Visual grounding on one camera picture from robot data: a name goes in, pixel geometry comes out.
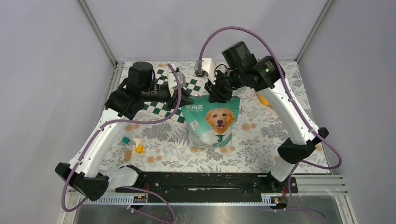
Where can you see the orange plastic scoop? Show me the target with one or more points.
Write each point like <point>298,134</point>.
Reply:
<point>262,99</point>

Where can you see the teal cube block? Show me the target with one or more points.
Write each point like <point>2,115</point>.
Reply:
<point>125,140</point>

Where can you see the white toy piece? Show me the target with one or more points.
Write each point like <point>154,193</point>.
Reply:
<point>136,142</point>

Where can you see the floral tablecloth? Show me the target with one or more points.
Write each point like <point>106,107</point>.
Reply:
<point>257,134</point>

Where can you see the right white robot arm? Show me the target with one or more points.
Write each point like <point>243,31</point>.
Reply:
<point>266,77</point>

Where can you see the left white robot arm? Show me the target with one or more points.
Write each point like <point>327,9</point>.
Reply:
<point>82,172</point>

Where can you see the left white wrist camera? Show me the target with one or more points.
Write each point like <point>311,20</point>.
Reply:
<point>172,84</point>

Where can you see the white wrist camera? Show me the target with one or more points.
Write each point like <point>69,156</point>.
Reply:
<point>207,69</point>
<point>172,84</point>

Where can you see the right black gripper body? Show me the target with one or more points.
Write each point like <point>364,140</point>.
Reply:
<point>229,81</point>

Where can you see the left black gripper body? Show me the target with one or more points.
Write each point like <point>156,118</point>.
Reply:
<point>157,92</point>

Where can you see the brown wooden block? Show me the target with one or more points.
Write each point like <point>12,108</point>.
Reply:
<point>127,155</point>

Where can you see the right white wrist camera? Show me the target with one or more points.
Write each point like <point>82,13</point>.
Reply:
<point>207,69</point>

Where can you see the green pet food bag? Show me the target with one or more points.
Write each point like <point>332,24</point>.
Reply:
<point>210,124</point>

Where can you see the yellow toy block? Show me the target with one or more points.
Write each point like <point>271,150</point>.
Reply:
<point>139,149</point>

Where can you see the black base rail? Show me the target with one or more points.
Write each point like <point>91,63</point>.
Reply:
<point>196,187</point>

